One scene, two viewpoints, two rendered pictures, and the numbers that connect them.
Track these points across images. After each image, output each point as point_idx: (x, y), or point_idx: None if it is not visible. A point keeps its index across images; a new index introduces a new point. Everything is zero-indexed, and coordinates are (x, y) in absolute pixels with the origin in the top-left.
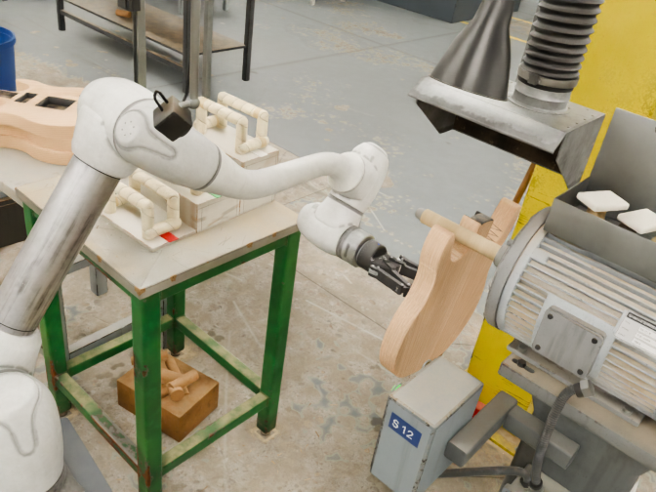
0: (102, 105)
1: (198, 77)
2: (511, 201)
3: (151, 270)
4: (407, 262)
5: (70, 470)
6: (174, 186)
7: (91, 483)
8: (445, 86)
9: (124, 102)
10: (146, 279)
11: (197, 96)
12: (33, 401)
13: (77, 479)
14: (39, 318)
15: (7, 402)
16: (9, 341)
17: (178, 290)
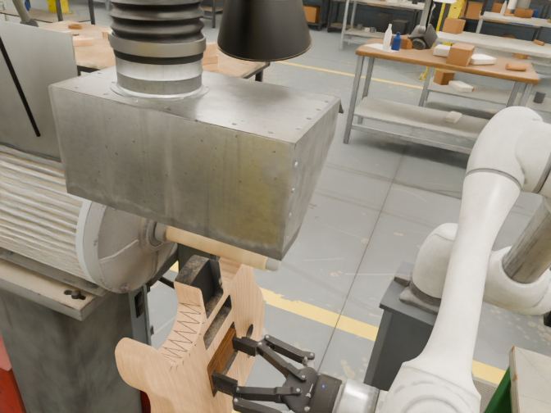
0: None
1: (423, 11)
2: (135, 344)
3: (539, 374)
4: (275, 409)
5: (422, 310)
6: None
7: (404, 307)
8: (298, 89)
9: None
10: (525, 360)
11: (420, 23)
12: (439, 233)
13: (413, 306)
14: (507, 264)
15: (447, 226)
16: (499, 254)
17: (512, 405)
